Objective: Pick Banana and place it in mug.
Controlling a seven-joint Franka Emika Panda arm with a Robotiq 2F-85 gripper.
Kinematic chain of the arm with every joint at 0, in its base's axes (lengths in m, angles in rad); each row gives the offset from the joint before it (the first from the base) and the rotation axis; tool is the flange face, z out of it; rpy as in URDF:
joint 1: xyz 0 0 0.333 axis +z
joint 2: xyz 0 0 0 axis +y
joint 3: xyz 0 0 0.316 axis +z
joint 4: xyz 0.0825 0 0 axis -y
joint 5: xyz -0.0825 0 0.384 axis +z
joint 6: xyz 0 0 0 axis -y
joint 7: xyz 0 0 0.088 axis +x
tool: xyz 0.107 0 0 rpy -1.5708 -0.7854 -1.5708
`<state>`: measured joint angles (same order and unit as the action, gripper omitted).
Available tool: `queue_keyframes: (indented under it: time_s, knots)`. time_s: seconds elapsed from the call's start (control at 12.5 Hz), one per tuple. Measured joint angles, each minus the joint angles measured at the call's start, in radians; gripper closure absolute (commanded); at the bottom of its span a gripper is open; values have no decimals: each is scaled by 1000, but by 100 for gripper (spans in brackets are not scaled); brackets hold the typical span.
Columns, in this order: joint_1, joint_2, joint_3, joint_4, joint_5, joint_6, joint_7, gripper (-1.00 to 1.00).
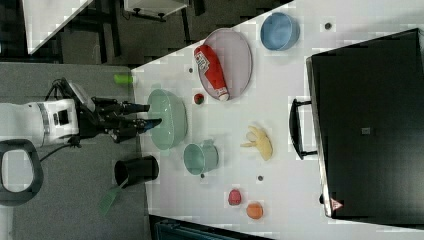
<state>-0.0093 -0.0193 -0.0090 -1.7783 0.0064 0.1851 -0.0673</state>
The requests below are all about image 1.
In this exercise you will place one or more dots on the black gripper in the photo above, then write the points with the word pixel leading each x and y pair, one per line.
pixel 108 117

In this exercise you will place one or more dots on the plush peeled banana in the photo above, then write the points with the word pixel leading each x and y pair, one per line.
pixel 258 138

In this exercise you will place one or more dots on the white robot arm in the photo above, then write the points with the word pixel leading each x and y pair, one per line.
pixel 69 121

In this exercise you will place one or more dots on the green mug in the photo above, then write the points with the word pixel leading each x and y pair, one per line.
pixel 200 158

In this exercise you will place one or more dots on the green colander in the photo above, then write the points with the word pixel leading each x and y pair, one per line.
pixel 170 108

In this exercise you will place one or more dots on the green cylinder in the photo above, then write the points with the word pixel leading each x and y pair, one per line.
pixel 123 79

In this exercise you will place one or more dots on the black utensil cup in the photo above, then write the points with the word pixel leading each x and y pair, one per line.
pixel 136 170

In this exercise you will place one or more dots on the small red strawberry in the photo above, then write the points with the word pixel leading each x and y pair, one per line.
pixel 198 98

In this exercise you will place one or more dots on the green spatula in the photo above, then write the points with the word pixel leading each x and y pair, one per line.
pixel 108 199

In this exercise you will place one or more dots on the red ketchup bottle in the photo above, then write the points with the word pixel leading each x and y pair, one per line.
pixel 209 65

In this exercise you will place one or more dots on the grey oval plate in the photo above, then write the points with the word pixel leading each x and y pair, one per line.
pixel 235 58

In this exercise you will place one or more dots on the red plush fruit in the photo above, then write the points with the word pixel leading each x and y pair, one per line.
pixel 234 197

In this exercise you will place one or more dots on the orange fruit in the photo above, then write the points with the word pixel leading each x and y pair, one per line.
pixel 254 210

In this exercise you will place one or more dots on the blue bowl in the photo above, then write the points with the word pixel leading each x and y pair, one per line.
pixel 279 32

